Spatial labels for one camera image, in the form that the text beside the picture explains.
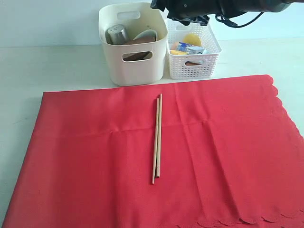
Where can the brown egg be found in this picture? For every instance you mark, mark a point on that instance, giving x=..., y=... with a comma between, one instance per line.
x=174, y=46

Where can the yellow lemon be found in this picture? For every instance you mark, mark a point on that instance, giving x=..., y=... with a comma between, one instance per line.
x=192, y=39

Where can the orange fried food piece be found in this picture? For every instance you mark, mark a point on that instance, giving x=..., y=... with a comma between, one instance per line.
x=188, y=63

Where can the wooden chopstick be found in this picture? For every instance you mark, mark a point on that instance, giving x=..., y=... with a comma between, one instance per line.
x=155, y=141
x=159, y=140

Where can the large cream plastic bin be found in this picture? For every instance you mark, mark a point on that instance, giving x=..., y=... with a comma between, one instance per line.
x=135, y=64

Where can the brown wooden plate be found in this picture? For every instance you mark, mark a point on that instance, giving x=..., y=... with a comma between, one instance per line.
x=140, y=41

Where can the yellow cheese wedge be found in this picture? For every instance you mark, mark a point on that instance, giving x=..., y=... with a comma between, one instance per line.
x=178, y=53

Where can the red table cloth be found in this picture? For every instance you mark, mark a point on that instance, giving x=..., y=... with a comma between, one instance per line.
x=231, y=157

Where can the stainless steel cup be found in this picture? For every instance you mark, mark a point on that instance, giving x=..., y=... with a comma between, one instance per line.
x=117, y=35

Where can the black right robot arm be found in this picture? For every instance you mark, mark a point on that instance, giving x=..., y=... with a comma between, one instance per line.
x=234, y=8

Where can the white perforated plastic basket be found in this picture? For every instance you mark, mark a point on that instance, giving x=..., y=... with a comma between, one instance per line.
x=177, y=67

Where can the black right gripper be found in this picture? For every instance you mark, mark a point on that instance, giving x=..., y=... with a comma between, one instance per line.
x=188, y=11

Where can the pale green bowl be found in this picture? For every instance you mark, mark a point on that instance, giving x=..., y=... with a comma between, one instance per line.
x=150, y=33

